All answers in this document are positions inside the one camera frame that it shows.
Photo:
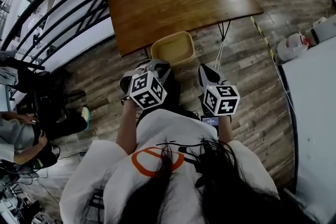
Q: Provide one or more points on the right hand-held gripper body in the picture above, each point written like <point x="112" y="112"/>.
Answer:
<point x="221" y="99"/>

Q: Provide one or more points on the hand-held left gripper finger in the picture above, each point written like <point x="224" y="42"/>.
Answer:
<point x="168" y="74"/>
<point x="158" y="62"/>

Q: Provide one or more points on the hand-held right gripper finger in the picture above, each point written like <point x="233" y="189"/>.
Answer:
<point x="205" y="78"/>
<point x="215" y="74"/>

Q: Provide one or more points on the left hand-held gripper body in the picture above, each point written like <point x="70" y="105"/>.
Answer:
<point x="147" y="91"/>

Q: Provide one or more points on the tan shallow tray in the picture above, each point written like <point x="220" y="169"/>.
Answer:
<point x="174" y="48"/>

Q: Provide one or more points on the person's right forearm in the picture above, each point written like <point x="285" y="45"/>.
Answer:
<point x="225" y="129"/>

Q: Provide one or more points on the person's left forearm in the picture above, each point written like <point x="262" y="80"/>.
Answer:
<point x="127" y="128"/>

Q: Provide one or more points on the black hairpin table leg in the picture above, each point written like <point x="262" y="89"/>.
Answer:
<point x="224" y="30"/>
<point x="146" y="53"/>

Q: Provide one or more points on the person's black trousers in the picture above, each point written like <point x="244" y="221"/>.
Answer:
<point x="174" y="91"/>

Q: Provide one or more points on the black phone with lit screen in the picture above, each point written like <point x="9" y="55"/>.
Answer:
<point x="210" y="124"/>

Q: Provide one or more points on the person's white printed shirt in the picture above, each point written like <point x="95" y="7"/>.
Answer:
<point x="162" y="128"/>

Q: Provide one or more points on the brown wooden table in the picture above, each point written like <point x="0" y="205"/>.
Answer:
<point x="170" y="8"/>

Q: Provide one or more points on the yellow and black floor tape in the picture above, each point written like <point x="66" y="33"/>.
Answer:
<point x="262" y="34"/>

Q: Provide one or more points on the white plastic bag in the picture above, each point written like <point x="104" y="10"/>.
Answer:
<point x="291" y="47"/>

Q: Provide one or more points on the black power adapter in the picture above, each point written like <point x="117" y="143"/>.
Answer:
<point x="82" y="154"/>

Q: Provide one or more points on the white workbench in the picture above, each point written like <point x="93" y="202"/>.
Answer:
<point x="315" y="112"/>

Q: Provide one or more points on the black chair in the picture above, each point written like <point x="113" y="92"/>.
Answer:
<point x="39" y="81"/>

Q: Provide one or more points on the white appliance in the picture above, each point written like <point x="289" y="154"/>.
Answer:
<point x="324" y="31"/>

